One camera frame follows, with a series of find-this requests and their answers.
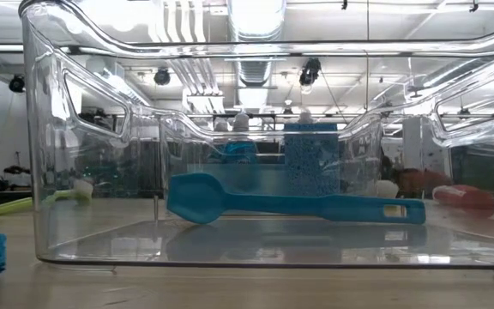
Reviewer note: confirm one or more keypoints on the blue plastic scoop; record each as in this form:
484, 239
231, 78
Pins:
200, 197

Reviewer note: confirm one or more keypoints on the green dish brush white bristles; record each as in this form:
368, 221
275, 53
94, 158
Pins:
386, 189
11, 207

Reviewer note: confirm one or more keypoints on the black ceiling lamp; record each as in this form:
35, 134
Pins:
310, 70
16, 83
161, 76

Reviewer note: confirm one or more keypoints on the clear plastic bin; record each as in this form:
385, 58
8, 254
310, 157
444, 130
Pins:
358, 146
110, 244

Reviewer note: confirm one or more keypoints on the silver ventilation duct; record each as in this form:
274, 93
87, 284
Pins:
255, 26

